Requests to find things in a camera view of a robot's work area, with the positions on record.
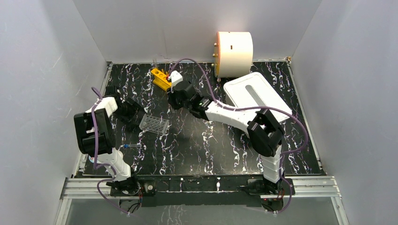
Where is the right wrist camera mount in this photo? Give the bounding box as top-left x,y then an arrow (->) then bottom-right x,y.
167,71 -> 183,88

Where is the cream cylindrical device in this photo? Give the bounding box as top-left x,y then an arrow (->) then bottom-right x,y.
213,31 -> 253,79

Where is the yellow test tube rack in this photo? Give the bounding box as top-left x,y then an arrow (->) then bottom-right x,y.
150,68 -> 171,91

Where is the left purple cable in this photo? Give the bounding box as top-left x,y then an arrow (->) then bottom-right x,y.
91,87 -> 131,215

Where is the purple cable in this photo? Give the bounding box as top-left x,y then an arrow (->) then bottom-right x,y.
91,87 -> 131,215
168,58 -> 309,213

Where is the blue capped tube lower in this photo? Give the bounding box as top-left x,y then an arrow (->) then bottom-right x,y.
123,143 -> 141,148

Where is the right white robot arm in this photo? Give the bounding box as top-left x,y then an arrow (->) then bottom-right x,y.
167,81 -> 284,194

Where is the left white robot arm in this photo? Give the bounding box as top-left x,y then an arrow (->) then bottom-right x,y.
73,86 -> 146,195

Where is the clear well plate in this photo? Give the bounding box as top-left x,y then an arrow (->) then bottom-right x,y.
139,114 -> 170,135

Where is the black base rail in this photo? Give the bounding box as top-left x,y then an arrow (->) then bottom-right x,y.
106,174 -> 296,210

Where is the aluminium frame rail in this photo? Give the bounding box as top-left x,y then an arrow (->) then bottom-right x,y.
61,175 -> 341,199

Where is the white bin lid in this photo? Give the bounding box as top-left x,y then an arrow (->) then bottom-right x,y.
223,72 -> 292,114

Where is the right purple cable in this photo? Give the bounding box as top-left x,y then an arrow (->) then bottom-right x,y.
168,58 -> 309,213

